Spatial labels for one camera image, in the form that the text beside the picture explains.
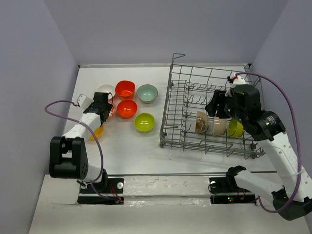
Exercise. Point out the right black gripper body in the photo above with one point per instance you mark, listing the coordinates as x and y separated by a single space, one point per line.
226 108

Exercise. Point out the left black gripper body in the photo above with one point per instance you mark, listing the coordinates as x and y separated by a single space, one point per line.
108 108

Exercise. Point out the lime green bowl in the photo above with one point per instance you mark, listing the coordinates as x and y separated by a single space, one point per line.
235 129
144 122

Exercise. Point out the beige painted ceramic bowl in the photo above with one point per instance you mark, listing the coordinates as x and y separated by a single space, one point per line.
202 123

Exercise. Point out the grey wire dish rack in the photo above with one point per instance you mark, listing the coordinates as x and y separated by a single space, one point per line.
190 88

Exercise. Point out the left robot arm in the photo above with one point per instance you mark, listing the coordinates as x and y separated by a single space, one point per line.
68 156

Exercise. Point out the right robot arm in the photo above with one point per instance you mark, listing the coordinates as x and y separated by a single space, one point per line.
293 198

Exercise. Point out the red white patterned bowl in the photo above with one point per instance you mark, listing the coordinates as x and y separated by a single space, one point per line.
113 109

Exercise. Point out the small white bowl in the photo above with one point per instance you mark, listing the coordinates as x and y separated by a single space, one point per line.
107 88

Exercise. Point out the yellow bowl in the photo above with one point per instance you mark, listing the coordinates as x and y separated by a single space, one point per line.
98 132

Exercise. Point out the orange round bowl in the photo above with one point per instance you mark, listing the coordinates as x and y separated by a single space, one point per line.
127 108

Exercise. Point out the orange square bowl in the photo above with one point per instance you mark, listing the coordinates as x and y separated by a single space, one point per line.
125 89

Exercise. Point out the pale green ceramic bowl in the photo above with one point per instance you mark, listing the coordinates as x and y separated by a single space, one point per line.
147 93

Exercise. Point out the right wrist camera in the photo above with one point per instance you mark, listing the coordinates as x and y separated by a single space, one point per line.
236 80

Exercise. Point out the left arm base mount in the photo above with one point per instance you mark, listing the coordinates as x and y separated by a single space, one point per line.
112 194

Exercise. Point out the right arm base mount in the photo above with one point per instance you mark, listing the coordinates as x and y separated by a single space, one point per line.
224 190

